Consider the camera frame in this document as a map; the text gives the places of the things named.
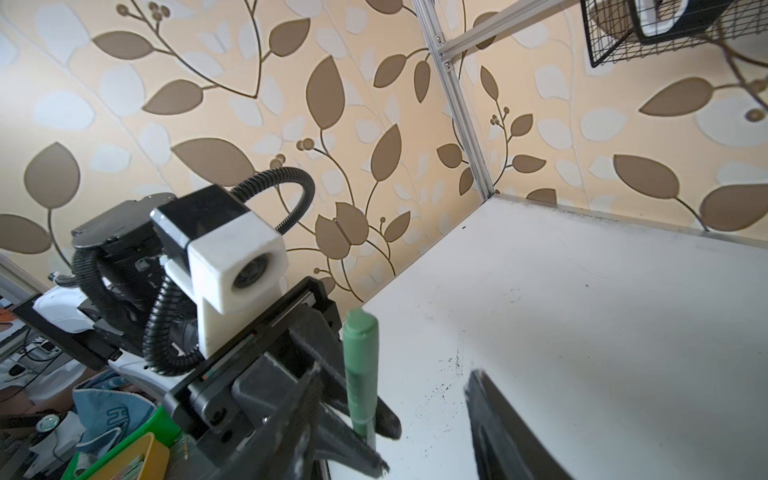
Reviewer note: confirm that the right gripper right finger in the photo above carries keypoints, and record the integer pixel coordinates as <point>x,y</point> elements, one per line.
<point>504,446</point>

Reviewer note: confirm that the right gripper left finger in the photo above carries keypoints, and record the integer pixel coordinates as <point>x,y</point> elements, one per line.
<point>294,429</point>

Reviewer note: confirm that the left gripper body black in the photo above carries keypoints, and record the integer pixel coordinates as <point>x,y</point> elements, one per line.
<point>299,330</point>

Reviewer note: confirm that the green pen cap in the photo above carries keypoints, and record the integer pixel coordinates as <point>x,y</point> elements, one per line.
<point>360,344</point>

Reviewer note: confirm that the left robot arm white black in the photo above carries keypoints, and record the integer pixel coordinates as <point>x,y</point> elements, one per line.
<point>182,295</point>

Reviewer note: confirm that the black tool with white bits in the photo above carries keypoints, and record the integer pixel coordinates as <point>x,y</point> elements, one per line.
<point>656,22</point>

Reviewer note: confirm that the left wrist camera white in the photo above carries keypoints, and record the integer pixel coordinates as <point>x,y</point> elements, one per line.
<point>224,257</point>

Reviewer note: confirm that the back wire basket black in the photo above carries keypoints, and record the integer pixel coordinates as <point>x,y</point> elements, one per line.
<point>618,30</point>

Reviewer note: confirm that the aluminium frame back bar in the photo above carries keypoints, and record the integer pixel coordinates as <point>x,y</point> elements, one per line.
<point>512,19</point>

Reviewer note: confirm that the aluminium frame left post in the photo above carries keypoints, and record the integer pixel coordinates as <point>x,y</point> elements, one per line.
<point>461,121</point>

